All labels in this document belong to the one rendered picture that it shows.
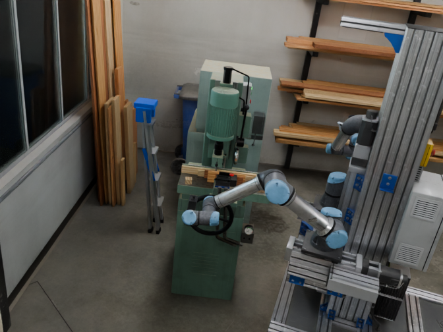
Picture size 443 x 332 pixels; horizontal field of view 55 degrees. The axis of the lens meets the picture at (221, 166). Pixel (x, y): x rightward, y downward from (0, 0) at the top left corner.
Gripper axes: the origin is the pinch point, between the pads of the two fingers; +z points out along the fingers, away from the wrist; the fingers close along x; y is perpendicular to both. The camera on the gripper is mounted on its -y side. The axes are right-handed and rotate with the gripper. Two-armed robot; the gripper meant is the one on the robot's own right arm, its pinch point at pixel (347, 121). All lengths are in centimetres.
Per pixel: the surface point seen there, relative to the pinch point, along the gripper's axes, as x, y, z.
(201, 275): -107, 90, -71
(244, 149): -77, 7, -39
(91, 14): -198, -77, 37
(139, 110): -159, -9, 2
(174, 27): -158, -49, 175
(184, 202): -115, 31, -71
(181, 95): -144, 11, 113
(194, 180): -109, 19, -62
